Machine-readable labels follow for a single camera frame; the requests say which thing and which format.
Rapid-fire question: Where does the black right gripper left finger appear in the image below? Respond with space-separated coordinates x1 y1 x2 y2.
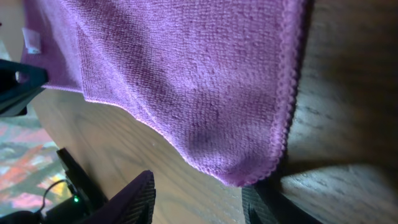
79 170 155 224

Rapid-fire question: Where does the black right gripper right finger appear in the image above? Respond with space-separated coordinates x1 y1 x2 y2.
241 183 321 224

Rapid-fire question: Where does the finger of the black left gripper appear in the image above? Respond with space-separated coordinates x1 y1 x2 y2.
1 59 49 117

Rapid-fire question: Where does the purple cloth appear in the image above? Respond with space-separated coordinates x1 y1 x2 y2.
22 0 305 187

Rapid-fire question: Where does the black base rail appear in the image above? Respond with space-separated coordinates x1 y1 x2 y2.
42 148 108 224

